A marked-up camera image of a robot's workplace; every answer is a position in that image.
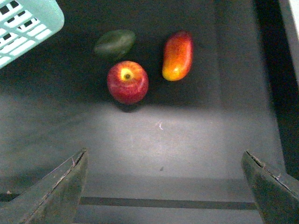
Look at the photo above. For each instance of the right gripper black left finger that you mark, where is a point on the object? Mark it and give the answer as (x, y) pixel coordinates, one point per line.
(54, 199)

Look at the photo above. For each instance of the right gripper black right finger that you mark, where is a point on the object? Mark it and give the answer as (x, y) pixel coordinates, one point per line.
(276, 193)

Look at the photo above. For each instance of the red apple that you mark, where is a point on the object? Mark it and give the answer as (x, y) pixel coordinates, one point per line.
(127, 82)

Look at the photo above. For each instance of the light blue plastic basket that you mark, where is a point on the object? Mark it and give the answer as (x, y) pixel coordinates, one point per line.
(26, 23)

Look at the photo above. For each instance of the near black display tray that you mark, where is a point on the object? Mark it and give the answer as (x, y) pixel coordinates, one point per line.
(175, 157)

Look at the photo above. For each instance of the green avocado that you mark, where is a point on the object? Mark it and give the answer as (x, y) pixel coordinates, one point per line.
(114, 44)

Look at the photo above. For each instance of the red orange mango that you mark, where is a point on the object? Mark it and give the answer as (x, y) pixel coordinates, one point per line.
(178, 56)

